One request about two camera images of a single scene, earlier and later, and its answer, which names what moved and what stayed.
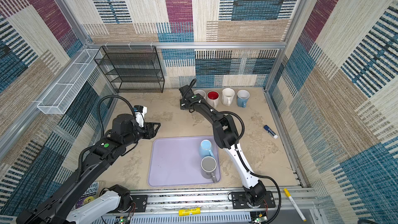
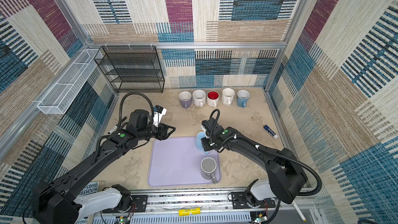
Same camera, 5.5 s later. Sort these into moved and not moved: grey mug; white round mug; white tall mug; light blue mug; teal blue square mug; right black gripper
Moved: right black gripper; light blue mug
Not moved: white tall mug; white round mug; teal blue square mug; grey mug
